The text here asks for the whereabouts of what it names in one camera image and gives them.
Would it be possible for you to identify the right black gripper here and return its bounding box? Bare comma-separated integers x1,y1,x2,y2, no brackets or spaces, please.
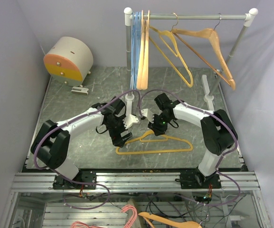
147,113,172,136

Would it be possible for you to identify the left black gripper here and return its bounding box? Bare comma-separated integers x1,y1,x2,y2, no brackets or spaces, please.
105,114,132,148

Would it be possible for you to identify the yellow plastic hanger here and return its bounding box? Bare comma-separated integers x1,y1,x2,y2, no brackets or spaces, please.
115,130,193,155
149,25,194,88

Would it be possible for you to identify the beige plastic hanger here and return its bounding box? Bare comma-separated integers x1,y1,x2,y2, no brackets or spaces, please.
141,11,150,90
137,10,145,90

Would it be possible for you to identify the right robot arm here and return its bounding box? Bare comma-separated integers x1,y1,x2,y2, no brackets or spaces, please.
142,93,238,188

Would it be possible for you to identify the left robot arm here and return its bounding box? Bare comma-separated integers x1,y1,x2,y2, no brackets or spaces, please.
30,98,132,189

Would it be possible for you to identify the small white plastic clip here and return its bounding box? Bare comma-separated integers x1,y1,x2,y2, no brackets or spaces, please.
71,86,89,95

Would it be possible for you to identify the beige round drawer cabinet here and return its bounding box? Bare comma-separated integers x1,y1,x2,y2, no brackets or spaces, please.
43,37,94,87

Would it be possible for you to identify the orange wooden hanger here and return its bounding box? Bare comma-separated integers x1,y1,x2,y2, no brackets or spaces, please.
138,212,202,228

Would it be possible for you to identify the pink plastic hanger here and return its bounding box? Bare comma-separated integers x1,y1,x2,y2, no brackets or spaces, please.
70,204,139,228

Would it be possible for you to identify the metal clothes rack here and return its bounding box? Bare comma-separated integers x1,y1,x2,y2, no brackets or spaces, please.
124,7,258,110

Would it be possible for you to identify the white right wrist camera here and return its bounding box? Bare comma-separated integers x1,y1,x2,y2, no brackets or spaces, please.
141,108,154,123

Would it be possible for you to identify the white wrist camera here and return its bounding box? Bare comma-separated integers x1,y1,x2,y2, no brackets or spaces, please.
141,108,154,123
123,114,140,129

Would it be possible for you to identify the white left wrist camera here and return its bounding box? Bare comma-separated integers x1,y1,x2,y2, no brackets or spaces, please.
123,114,140,129

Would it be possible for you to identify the aluminium frame rail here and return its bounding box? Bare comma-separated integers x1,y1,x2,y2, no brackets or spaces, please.
10,171,260,193

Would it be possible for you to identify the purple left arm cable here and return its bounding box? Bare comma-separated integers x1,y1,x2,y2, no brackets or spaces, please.
33,89,141,209

